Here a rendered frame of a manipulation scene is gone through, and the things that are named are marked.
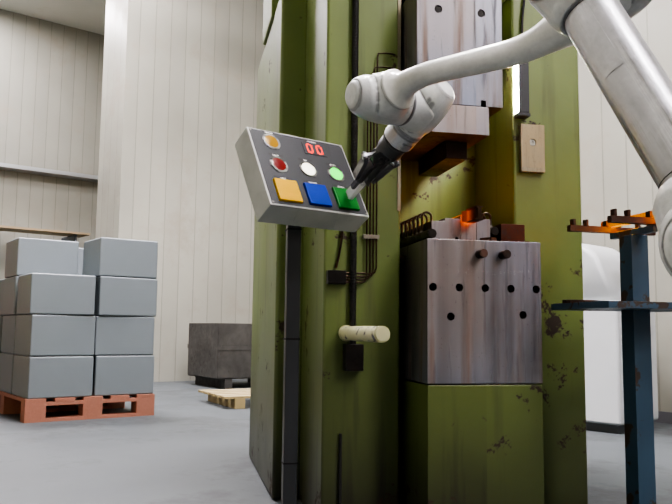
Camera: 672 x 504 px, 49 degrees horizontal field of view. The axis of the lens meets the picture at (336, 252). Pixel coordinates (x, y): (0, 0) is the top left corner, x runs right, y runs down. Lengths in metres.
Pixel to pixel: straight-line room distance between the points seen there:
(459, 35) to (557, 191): 0.65
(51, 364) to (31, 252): 0.89
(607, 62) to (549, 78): 1.48
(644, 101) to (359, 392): 1.46
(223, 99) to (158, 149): 1.16
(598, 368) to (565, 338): 2.39
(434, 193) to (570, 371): 0.83
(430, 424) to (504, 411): 0.24
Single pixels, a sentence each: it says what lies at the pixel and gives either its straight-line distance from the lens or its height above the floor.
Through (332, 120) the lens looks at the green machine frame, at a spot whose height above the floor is 1.32.
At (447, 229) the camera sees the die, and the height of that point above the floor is 0.95.
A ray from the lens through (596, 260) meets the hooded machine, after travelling 5.17.
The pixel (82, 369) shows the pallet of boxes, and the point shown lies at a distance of 5.45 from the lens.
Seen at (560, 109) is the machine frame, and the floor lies 1.42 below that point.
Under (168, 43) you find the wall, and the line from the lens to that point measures 9.65.
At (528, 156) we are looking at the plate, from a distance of 2.70.
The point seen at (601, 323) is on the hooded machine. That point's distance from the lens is 5.08.
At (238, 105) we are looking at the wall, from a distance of 9.90.
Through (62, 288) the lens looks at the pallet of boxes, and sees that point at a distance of 5.40.
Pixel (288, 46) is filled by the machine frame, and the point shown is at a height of 1.74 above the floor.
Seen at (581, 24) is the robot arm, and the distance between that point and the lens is 1.42.
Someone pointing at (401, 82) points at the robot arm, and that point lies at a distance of 1.78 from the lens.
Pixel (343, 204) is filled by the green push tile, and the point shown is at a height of 0.99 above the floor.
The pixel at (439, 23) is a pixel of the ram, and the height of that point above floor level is 1.64.
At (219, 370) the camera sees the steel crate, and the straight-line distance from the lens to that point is 7.93.
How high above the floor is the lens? 0.63
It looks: 6 degrees up
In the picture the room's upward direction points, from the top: 1 degrees clockwise
